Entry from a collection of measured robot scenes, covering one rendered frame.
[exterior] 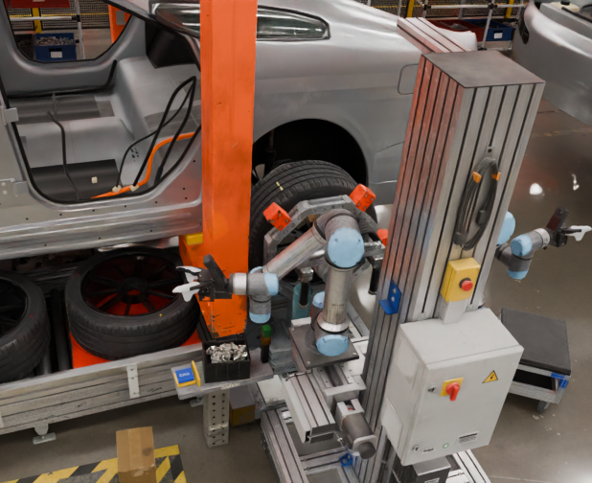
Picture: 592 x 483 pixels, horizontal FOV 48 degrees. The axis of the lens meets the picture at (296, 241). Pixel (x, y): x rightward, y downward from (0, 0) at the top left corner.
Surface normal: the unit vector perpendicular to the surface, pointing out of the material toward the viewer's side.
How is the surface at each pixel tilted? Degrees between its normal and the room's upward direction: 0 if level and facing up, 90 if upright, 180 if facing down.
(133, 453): 0
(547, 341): 0
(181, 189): 90
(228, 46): 90
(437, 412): 90
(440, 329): 0
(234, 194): 90
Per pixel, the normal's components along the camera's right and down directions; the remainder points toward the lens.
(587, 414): 0.07, -0.81
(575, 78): -0.90, 0.17
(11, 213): 0.35, 0.58
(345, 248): 0.08, 0.47
